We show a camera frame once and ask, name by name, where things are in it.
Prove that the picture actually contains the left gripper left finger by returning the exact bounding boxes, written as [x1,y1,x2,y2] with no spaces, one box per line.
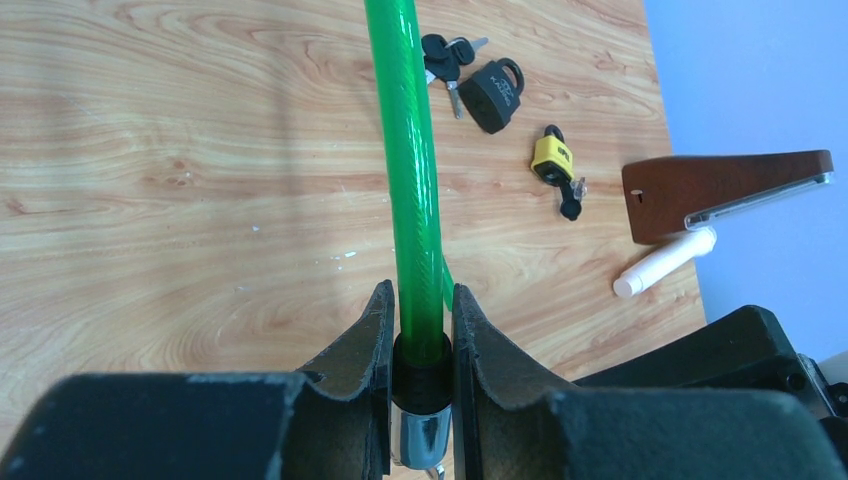
[1,281,395,479]

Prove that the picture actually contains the black padlock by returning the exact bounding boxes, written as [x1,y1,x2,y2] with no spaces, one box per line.
[459,58,525,134]

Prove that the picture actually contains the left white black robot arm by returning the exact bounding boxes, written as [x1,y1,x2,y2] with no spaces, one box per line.
[1,282,847,479]

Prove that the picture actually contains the green cable lock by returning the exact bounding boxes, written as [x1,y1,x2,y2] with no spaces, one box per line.
[365,1,452,473]

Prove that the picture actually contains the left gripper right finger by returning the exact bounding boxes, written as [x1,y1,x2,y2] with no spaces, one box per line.
[452,285,847,479]

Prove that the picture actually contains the pink cylinder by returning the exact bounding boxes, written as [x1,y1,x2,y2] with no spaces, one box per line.
[612,227,717,298]

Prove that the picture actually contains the yellow padlock keys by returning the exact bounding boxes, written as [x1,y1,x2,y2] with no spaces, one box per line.
[559,177,588,221]

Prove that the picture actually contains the yellow padlock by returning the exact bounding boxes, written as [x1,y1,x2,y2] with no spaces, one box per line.
[530,124,575,187]

